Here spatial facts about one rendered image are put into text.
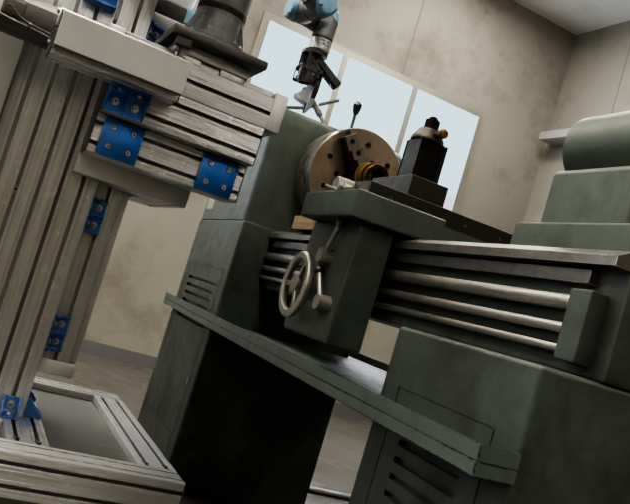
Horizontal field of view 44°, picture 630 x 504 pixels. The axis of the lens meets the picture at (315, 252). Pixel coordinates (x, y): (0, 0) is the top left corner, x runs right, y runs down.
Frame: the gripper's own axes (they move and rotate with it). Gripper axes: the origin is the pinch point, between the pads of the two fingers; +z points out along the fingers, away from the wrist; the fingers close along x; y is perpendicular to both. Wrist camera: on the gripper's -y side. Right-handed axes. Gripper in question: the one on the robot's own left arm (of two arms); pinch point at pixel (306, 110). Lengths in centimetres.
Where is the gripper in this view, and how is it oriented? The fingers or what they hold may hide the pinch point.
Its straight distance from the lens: 268.9
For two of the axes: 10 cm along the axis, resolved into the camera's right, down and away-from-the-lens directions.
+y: -8.9, -2.9, -3.7
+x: 3.7, 0.5, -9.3
